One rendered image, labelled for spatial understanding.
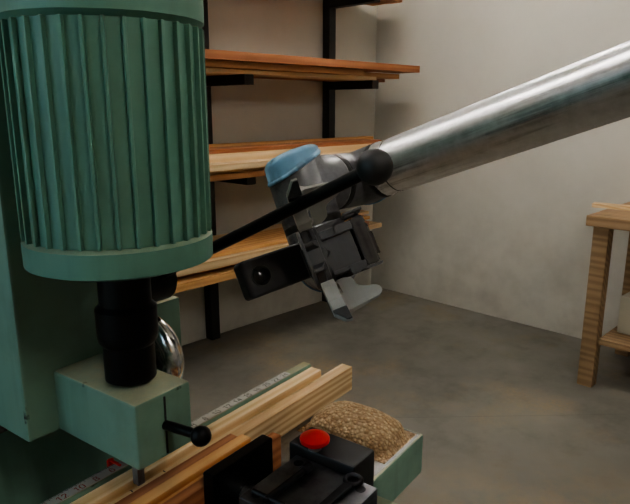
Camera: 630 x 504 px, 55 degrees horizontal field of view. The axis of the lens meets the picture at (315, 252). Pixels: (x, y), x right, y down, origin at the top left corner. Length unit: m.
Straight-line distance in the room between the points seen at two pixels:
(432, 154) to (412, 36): 3.51
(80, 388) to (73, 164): 0.25
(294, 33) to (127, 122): 3.49
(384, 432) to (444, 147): 0.40
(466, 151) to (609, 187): 2.91
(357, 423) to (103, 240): 0.45
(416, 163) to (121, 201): 0.51
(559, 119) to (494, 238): 3.28
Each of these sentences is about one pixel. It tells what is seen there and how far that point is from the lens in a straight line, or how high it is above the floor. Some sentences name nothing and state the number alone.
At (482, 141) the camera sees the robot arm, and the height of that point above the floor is 1.30.
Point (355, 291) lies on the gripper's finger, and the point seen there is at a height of 1.15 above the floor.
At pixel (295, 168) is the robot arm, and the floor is 1.26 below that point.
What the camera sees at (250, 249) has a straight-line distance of 3.21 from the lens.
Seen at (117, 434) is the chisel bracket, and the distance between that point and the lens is 0.65.
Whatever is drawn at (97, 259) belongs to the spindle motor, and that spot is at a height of 1.22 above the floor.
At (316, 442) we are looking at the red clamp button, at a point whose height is 1.02.
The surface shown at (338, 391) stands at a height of 0.91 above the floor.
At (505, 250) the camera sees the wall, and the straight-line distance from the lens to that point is 4.06.
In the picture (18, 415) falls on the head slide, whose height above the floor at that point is 1.03.
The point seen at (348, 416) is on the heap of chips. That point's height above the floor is 0.93.
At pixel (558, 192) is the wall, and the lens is 3.87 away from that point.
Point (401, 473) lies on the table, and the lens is 0.87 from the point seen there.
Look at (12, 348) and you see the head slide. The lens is 0.70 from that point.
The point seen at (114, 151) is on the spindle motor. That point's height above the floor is 1.31.
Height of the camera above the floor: 1.34
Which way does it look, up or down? 13 degrees down
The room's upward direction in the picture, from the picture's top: straight up
